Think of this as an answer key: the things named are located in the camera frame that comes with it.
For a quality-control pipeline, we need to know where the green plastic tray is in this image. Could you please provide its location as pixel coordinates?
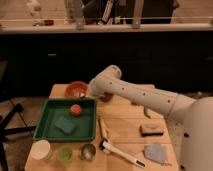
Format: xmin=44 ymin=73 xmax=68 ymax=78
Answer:
xmin=33 ymin=98 xmax=96 ymax=142

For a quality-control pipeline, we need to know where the white plastic cup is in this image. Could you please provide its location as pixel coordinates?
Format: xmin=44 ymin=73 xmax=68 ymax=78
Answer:
xmin=30 ymin=140 xmax=52 ymax=160

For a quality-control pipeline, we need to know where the green chili pepper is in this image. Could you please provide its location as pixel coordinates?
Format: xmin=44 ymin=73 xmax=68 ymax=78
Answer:
xmin=143 ymin=107 xmax=151 ymax=119

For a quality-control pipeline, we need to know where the black chair base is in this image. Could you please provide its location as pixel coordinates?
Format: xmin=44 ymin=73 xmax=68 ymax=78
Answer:
xmin=0 ymin=102 xmax=37 ymax=171

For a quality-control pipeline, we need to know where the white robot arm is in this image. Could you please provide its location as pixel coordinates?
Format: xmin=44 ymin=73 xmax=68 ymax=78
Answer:
xmin=86 ymin=65 xmax=213 ymax=171

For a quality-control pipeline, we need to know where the blue grey cloth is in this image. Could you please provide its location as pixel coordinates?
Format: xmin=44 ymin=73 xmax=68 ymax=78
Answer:
xmin=144 ymin=144 xmax=167 ymax=164

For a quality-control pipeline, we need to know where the dark brown bowl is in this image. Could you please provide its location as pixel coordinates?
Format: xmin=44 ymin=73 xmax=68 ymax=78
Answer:
xmin=100 ymin=93 xmax=113 ymax=102

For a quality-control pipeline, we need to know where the small metal cup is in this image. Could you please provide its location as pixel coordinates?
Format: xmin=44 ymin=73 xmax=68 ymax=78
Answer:
xmin=81 ymin=144 xmax=96 ymax=161

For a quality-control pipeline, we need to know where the orange red bowl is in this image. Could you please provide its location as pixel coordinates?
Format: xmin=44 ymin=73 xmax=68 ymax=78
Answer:
xmin=65 ymin=81 xmax=87 ymax=98

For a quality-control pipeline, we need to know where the green plastic cup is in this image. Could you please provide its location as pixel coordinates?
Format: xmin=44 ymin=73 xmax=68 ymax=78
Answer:
xmin=56 ymin=146 xmax=72 ymax=164

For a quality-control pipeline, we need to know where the orange round fruit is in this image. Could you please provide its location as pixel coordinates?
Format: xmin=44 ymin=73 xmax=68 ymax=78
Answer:
xmin=70 ymin=104 xmax=82 ymax=116

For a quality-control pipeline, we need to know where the teal sponge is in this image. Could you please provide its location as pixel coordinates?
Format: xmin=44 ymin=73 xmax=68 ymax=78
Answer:
xmin=54 ymin=117 xmax=76 ymax=134

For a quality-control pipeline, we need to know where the white robot figure background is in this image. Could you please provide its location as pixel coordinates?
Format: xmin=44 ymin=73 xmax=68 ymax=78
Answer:
xmin=27 ymin=0 xmax=44 ymax=26

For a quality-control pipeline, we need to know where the tan black eraser block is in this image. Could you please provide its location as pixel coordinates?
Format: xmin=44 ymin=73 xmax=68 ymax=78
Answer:
xmin=139 ymin=124 xmax=164 ymax=137

